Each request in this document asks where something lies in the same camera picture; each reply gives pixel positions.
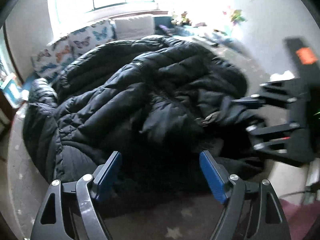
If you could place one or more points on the left butterfly print pillow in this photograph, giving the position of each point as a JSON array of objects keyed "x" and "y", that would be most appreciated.
[{"x": 49, "y": 62}]

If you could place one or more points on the right butterfly print pillow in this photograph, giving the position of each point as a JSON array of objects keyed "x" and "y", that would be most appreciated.
[{"x": 91, "y": 36}]

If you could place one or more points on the black puffer down jacket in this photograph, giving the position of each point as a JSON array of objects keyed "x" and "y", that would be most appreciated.
[{"x": 159, "y": 101}]

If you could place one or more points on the butterfly print pillow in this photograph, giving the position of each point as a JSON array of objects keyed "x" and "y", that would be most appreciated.
[
  {"x": 91, "y": 36},
  {"x": 49, "y": 62}
]

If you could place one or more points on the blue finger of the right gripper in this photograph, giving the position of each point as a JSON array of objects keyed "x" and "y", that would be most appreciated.
[
  {"x": 282, "y": 94},
  {"x": 271, "y": 139}
]

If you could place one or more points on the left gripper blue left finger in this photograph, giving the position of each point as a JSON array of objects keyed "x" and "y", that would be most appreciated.
[{"x": 54, "y": 219}]

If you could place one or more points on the white plain pillow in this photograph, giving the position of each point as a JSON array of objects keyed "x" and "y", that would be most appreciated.
[{"x": 134, "y": 27}]

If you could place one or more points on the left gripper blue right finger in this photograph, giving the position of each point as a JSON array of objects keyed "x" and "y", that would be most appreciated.
[{"x": 266, "y": 218}]

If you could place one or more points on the plush toys group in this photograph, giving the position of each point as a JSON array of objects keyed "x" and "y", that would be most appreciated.
[{"x": 181, "y": 19}]

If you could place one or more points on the colourful paper pinwheel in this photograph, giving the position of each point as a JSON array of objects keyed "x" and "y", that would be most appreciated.
[{"x": 237, "y": 18}]

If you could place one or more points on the grey star quilted mattress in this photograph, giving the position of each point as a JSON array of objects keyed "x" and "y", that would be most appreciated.
[{"x": 184, "y": 217}]

